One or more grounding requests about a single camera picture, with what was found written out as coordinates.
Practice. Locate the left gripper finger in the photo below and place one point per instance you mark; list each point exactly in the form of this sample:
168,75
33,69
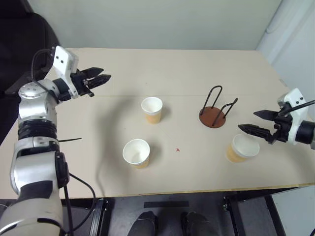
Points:
99,79
93,71

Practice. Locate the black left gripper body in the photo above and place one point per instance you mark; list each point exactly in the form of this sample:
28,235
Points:
78,81

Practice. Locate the black table frame leg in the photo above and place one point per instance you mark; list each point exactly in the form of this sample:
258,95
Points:
98,216
246,214

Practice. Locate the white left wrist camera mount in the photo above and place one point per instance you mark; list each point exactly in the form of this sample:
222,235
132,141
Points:
62,59

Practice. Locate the white and orange paper cup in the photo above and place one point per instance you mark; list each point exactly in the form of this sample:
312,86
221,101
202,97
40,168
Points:
246,147
135,152
152,118

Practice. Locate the dark rounded shape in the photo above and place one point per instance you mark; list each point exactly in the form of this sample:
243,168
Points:
197,225
144,223

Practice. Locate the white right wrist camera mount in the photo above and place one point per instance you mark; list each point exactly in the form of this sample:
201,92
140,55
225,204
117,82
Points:
296,98

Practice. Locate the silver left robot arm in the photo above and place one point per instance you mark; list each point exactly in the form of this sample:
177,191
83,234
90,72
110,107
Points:
32,169

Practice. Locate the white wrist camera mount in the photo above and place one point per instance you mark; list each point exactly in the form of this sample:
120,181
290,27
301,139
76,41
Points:
62,59
296,98

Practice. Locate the black tape strip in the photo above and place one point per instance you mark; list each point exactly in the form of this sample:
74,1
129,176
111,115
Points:
166,204

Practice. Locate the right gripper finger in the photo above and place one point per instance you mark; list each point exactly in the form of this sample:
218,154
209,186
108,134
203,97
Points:
267,115
256,130

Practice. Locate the black chair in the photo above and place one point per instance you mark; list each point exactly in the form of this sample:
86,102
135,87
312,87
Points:
22,44

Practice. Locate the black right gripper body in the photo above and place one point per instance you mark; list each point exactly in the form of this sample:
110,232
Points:
283,124

